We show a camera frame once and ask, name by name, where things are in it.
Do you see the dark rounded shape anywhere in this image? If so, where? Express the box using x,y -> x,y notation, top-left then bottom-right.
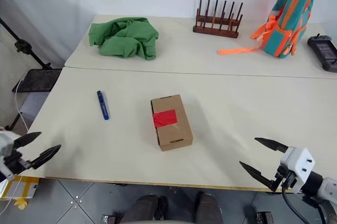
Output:
194,191 -> 224,224
120,194 -> 169,224

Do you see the crumpled green cloth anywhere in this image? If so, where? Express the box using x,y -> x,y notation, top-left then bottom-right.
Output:
88,17 -> 160,61

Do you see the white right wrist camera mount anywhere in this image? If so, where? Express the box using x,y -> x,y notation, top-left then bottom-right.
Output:
279,147 -> 316,195

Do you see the brown cardboard box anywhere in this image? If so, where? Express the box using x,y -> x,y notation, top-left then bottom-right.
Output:
150,94 -> 195,152

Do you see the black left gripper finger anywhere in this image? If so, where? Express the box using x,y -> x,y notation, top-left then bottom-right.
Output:
13,131 -> 42,151
30,144 -> 62,170

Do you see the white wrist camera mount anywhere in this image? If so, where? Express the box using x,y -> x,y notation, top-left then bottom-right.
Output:
279,147 -> 316,195
0,132 -> 15,182

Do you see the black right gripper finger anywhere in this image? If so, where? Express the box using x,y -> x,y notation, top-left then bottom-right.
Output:
254,137 -> 289,154
239,160 -> 279,192

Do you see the red tape strip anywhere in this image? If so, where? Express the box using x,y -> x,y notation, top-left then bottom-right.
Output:
152,109 -> 178,129

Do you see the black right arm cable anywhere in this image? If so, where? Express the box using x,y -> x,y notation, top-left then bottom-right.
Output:
281,185 -> 329,224

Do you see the small metal foot block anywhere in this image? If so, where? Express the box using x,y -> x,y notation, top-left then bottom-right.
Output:
100,213 -> 118,224
255,210 -> 276,224

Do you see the blue pen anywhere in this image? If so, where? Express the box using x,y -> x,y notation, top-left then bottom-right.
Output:
96,90 -> 111,121

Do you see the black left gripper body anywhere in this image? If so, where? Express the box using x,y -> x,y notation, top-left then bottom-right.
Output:
3,150 -> 34,176

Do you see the black handheld controller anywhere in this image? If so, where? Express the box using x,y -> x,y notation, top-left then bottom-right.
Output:
307,34 -> 337,73

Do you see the black stand tray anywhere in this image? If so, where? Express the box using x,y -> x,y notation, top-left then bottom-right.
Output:
12,68 -> 63,93

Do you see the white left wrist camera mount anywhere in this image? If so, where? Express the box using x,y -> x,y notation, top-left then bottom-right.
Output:
0,132 -> 15,182

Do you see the teal and orange backpack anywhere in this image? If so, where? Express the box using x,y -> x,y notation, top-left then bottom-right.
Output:
217,0 -> 323,59

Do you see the thin white cable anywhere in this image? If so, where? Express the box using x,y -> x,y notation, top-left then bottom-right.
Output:
14,70 -> 31,133

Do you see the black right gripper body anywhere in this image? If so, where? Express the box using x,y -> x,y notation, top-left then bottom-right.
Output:
273,165 -> 299,192

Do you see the dark wooden peg rack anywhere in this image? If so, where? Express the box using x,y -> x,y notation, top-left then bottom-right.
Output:
192,0 -> 244,39

